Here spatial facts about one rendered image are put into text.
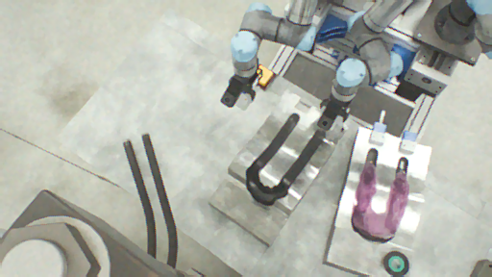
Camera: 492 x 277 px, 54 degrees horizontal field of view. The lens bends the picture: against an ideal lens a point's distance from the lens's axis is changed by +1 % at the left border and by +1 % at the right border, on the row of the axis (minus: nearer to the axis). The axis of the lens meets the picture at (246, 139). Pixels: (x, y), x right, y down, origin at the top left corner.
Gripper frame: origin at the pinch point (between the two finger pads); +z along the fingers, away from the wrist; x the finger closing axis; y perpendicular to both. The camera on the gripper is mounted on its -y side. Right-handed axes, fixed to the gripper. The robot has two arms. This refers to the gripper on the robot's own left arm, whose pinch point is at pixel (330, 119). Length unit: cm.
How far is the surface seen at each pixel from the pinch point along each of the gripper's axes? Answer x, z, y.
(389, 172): -27.0, 4.4, -3.6
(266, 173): 7.1, -2.5, -29.8
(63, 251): 4, -114, -72
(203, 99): 45.5, 10.8, -16.3
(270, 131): 15.4, 2.5, -15.0
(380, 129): -16.2, 4.1, 8.4
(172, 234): 21, -2, -64
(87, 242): 4, -110, -70
